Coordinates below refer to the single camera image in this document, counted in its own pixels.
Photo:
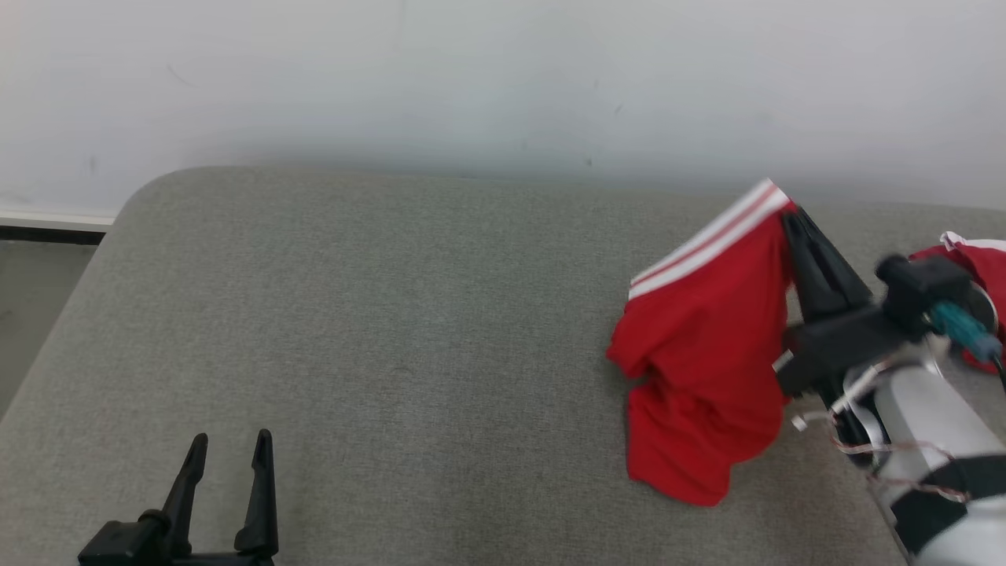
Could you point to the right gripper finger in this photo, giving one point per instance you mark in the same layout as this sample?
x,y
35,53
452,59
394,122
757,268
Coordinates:
x,y
845,287
808,291

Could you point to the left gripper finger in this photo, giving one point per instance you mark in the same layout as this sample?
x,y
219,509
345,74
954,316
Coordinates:
x,y
261,511
187,487

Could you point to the red jersey with white trim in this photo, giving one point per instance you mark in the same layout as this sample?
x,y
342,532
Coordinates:
x,y
707,354

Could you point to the red shorts with white stripe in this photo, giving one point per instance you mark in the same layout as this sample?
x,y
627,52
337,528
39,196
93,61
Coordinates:
x,y
986,271

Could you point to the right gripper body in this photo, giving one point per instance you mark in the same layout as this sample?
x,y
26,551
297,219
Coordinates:
x,y
833,350

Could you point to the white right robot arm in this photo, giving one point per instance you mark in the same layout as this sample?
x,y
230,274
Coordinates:
x,y
927,409

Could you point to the grey fabric sofa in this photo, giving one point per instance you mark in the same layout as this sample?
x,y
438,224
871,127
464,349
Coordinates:
x,y
393,354

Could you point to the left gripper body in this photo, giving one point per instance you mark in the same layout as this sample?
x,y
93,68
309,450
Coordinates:
x,y
126,549

